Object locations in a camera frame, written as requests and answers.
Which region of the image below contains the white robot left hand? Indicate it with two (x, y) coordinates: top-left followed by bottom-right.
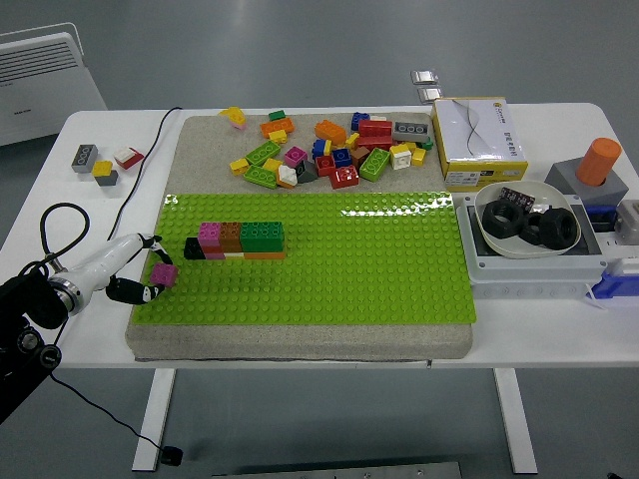
(62, 232), (177, 306)

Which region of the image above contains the red and white brick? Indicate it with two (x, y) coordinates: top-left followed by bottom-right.
(113, 146), (146, 171)

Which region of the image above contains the grey long toy brick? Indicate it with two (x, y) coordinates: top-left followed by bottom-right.
(391, 120), (431, 143)
(72, 144), (99, 175)

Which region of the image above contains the lime green long brick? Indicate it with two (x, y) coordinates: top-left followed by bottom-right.
(243, 164), (279, 190)
(357, 147), (391, 183)
(244, 140), (282, 167)

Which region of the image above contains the white and orange brick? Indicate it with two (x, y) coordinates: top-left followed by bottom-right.
(276, 164), (301, 190)

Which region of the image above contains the orange long toy brick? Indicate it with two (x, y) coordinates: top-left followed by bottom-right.
(314, 119), (348, 146)
(260, 118), (296, 140)

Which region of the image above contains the black and grey slope brick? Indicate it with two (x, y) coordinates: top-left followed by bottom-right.
(294, 159), (320, 185)

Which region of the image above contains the green studded baseplate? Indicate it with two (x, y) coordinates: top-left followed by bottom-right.
(130, 192), (479, 326)

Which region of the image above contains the glossy red toy brick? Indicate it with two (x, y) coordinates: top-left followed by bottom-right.
(328, 165), (360, 191)

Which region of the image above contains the red long toy brick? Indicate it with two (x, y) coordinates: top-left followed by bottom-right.
(354, 134), (394, 151)
(357, 118), (394, 139)

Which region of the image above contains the white and yellow brick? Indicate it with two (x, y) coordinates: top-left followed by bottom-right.
(388, 143), (412, 172)

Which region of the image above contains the grey-brown foam mat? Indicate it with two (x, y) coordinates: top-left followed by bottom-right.
(123, 113), (474, 361)

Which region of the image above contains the white table leg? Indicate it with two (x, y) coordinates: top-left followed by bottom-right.
(131, 368), (177, 473)
(491, 367), (539, 474)

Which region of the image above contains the white panel heater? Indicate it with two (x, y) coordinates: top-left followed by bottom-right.
(0, 23), (109, 148)

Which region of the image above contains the white bowl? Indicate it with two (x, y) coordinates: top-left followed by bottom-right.
(472, 180), (584, 260)

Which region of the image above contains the yellow and white carton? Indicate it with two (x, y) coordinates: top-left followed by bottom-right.
(430, 96), (529, 191)

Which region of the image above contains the large black hex nut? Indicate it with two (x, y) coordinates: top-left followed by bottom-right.
(540, 207), (580, 249)
(481, 200), (525, 239)
(518, 212), (548, 245)

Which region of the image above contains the purple circuit board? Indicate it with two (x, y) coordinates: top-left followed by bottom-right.
(498, 186), (535, 209)

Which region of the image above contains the light grey junction box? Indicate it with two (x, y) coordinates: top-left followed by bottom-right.
(455, 192), (608, 300)

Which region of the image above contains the grey block with hole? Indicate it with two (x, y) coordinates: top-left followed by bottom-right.
(543, 158), (630, 207)

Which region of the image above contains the white zip tie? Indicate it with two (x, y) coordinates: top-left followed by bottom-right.
(581, 282), (610, 311)

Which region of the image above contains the orange cylinder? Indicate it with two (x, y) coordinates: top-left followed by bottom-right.
(575, 138), (623, 188)

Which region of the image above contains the blue plastic block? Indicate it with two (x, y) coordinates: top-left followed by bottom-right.
(601, 268), (639, 300)

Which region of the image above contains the white plastic piece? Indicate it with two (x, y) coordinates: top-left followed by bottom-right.
(611, 256), (639, 278)

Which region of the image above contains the black cord with plug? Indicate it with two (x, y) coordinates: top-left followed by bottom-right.
(49, 106), (185, 466)

